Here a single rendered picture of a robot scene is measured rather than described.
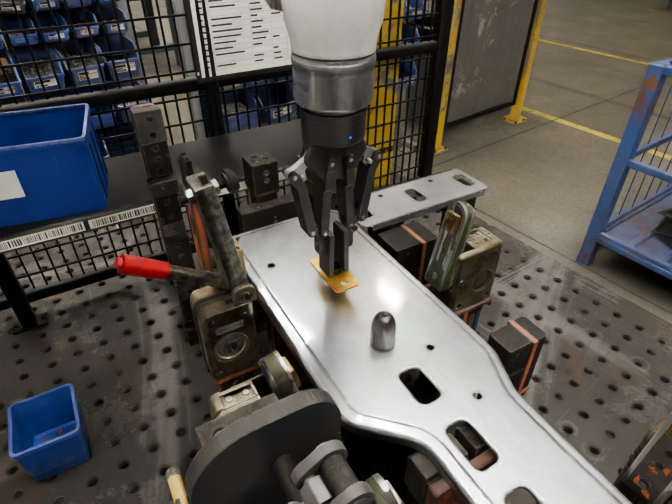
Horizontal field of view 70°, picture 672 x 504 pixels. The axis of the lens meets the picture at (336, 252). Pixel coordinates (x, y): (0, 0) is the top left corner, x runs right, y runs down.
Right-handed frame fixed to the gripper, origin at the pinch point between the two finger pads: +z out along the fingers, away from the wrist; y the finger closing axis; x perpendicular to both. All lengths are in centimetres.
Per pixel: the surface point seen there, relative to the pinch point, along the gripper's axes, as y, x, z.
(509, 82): -267, -206, 74
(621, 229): -189, -53, 90
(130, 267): 25.4, 1.0, -7.4
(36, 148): 32.0, -34.0, -8.6
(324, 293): 2.0, 0.8, 6.6
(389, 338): 0.2, 14.2, 4.5
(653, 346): -66, 19, 37
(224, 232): 15.0, 1.8, -8.9
